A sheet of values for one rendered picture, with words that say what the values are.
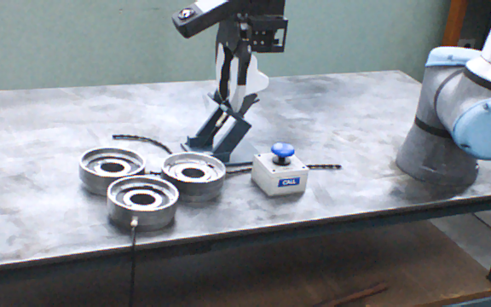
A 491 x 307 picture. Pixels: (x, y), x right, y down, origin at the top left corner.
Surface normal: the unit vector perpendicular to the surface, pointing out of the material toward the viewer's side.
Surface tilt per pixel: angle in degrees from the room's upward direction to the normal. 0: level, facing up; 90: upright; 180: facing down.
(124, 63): 90
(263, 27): 90
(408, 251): 0
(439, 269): 0
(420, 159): 72
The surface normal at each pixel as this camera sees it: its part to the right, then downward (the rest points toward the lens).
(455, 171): 0.20, 0.15
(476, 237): 0.11, -0.90
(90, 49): 0.42, 0.44
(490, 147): 0.07, 0.54
